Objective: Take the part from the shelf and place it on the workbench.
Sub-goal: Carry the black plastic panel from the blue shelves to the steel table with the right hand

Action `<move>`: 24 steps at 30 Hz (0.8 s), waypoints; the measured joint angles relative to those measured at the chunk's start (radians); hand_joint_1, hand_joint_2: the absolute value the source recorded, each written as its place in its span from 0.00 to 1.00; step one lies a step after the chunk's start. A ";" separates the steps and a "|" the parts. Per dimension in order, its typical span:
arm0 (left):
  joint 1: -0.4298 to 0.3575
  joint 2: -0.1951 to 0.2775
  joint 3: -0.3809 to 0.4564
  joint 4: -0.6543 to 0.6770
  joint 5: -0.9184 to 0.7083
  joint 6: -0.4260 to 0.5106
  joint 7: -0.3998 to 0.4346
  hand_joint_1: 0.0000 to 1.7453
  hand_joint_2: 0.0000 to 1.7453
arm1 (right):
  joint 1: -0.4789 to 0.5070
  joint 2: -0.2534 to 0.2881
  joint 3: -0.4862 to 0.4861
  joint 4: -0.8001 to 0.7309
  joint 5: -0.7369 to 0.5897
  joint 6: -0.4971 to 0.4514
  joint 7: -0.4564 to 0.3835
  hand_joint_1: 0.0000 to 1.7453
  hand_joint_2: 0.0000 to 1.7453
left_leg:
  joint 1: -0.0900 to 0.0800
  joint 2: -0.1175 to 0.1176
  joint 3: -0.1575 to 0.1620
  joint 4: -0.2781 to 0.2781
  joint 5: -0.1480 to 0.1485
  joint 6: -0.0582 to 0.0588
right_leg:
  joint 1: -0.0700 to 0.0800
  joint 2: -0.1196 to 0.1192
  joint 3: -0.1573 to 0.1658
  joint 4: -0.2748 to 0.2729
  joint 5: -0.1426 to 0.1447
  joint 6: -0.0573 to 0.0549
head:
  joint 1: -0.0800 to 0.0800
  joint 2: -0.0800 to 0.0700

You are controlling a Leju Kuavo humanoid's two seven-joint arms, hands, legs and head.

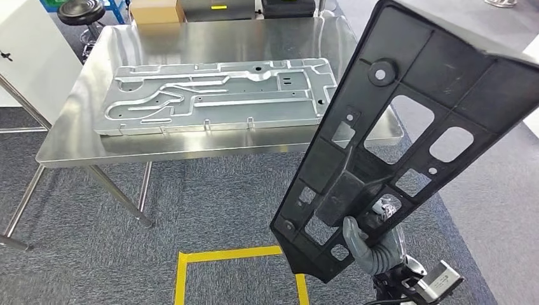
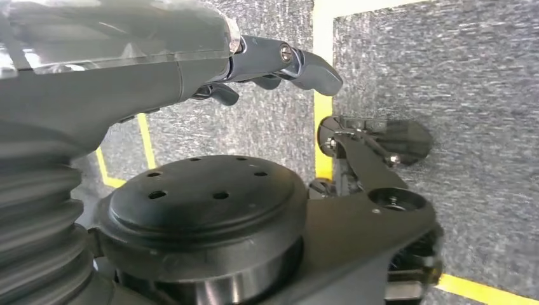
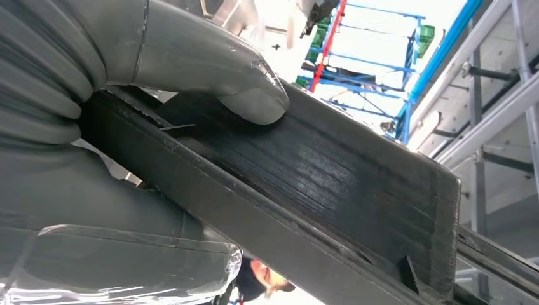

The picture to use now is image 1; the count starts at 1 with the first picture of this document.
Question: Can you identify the machined aluminium plate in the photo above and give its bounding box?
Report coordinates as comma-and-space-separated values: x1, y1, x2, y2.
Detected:
93, 57, 338, 137

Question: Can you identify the blue metal frame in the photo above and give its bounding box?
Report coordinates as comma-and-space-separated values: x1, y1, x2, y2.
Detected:
100, 0, 128, 25

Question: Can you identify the black round stool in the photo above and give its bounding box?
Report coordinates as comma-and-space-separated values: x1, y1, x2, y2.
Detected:
57, 0, 107, 64

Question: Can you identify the black carry case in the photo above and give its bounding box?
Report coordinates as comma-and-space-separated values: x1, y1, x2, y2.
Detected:
261, 0, 317, 20

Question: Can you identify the white panel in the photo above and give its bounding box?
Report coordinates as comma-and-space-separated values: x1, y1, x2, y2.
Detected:
0, 0, 84, 125

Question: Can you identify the green crate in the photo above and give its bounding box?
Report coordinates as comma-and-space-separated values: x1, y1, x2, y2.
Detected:
39, 0, 69, 13

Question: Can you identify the steel workbench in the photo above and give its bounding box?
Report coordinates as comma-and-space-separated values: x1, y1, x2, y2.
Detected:
0, 16, 405, 252

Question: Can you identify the white block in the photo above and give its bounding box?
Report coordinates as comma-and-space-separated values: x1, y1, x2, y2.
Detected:
522, 36, 539, 138

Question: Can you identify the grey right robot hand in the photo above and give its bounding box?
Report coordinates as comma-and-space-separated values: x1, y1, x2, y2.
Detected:
341, 198, 407, 277

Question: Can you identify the cardboard box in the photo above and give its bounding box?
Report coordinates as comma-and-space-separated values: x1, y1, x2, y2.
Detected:
129, 0, 186, 25

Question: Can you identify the steel table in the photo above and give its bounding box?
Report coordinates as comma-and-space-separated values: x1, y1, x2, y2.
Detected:
0, 74, 52, 135

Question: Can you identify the grey laptop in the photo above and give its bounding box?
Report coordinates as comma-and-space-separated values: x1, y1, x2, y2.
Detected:
179, 0, 257, 23

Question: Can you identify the black camera cable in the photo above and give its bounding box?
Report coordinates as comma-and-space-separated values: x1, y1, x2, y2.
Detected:
364, 296, 416, 305

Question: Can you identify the black plastic plate bracket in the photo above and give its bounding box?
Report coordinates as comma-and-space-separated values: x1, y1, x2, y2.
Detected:
269, 0, 539, 284

